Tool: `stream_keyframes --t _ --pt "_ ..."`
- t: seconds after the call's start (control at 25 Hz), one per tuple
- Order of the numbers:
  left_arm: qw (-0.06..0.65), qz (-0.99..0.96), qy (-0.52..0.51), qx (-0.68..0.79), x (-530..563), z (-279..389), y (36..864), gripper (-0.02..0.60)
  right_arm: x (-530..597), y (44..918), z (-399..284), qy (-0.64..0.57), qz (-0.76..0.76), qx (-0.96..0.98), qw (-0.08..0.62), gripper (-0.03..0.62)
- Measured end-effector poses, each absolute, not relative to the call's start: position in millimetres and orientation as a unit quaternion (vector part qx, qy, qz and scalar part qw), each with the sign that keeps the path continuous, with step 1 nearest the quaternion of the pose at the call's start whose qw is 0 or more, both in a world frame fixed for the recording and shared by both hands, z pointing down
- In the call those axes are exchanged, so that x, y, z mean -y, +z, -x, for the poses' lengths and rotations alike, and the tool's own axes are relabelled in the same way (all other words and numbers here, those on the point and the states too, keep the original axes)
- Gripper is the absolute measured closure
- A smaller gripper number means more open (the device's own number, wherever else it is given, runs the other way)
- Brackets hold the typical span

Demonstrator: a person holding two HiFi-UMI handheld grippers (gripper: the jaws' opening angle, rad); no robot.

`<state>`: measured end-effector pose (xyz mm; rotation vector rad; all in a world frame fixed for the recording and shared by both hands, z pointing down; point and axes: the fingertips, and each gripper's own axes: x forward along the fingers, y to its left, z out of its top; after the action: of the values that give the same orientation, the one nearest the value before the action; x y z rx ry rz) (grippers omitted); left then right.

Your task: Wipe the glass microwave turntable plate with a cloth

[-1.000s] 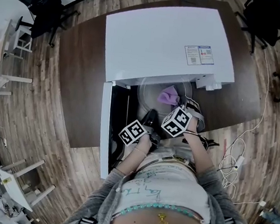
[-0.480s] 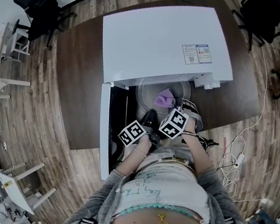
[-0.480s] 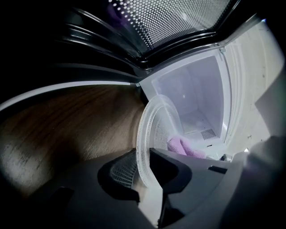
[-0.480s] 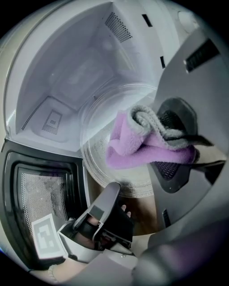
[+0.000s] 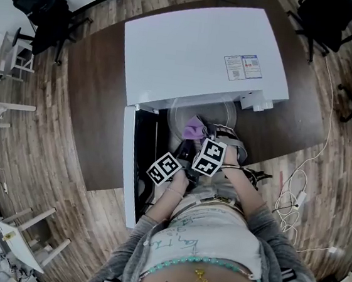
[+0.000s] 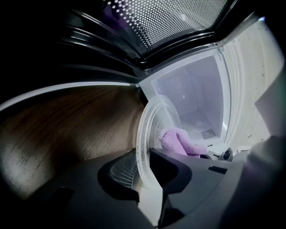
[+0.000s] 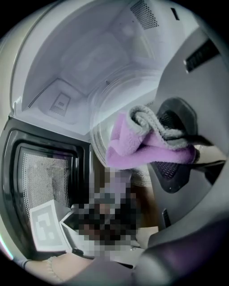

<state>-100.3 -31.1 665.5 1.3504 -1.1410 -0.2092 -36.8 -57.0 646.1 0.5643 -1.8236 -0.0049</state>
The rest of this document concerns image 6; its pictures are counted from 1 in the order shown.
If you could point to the dark wooden table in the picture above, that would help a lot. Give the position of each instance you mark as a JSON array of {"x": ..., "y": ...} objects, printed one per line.
[{"x": 55, "y": 125}]

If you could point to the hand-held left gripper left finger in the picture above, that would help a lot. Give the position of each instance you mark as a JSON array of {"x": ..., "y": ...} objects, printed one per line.
[{"x": 105, "y": 176}]

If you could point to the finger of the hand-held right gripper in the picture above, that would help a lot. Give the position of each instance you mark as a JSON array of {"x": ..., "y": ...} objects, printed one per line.
[{"x": 204, "y": 156}]

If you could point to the white microwave door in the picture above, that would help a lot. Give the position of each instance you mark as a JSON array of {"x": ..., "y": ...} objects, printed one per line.
[{"x": 169, "y": 22}]

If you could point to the purple cloth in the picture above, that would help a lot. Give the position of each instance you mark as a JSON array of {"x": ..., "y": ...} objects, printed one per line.
[{"x": 178, "y": 139}]

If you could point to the white microwave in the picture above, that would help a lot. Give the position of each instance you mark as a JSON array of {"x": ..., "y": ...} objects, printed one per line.
[{"x": 196, "y": 89}]

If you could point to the glass microwave turntable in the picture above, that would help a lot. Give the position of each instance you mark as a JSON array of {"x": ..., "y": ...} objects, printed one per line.
[{"x": 152, "y": 114}]

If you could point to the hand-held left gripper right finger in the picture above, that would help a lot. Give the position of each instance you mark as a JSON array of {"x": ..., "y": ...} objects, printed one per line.
[{"x": 174, "y": 174}]

